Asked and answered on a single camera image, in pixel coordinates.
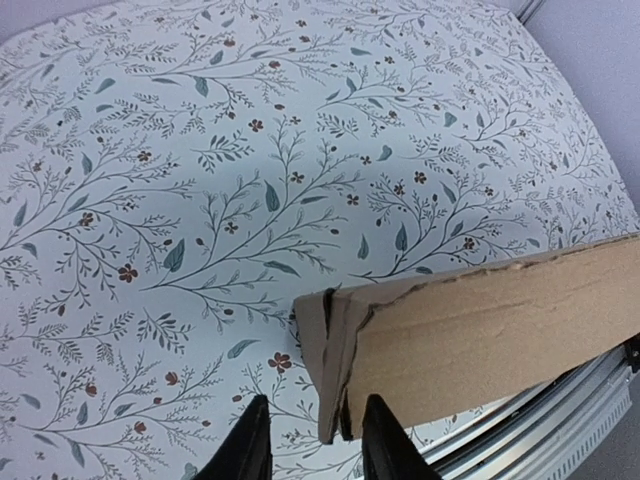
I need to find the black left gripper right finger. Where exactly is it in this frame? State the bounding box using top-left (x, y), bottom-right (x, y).
top-left (361, 394), bottom-right (442, 480)

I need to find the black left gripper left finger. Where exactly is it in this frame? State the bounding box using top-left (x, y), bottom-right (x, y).
top-left (194, 395), bottom-right (273, 480)

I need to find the brown cardboard box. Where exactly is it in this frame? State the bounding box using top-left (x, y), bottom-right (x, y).
top-left (294, 235), bottom-right (639, 444)

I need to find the floral patterned table mat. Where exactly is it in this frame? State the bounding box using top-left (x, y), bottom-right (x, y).
top-left (1, 1), bottom-right (639, 479)

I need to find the aluminium front rail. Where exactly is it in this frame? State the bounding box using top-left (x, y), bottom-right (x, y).
top-left (423, 347), bottom-right (635, 479)

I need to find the aluminium frame post right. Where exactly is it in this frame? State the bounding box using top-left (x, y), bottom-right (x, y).
top-left (514, 0), bottom-right (546, 25)

